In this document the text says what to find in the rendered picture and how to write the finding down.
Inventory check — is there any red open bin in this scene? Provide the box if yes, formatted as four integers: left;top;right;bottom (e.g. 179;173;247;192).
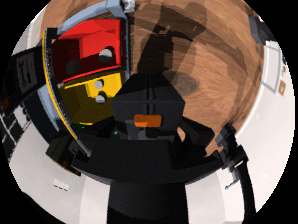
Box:
52;19;125;85

